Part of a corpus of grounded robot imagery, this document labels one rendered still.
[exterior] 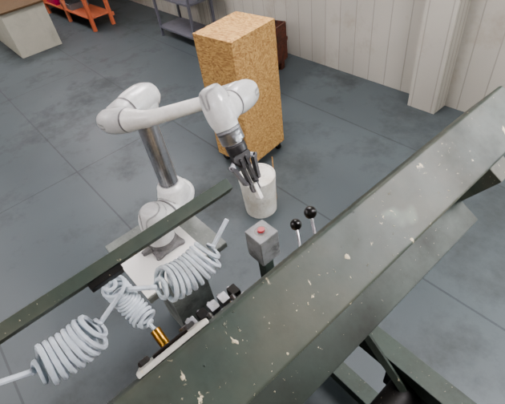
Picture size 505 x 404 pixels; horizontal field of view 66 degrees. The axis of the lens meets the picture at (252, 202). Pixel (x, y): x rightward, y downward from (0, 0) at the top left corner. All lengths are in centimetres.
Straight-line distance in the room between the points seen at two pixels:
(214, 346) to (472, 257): 279
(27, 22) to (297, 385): 752
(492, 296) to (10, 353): 322
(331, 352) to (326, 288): 25
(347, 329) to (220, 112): 84
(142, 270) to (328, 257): 168
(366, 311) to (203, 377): 41
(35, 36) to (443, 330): 724
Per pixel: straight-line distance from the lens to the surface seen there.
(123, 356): 285
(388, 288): 84
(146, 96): 183
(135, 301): 64
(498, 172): 96
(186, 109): 157
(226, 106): 135
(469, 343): 279
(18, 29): 786
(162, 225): 59
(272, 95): 356
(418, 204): 66
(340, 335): 78
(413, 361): 176
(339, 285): 55
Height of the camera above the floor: 237
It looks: 44 degrees down
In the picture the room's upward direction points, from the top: 10 degrees counter-clockwise
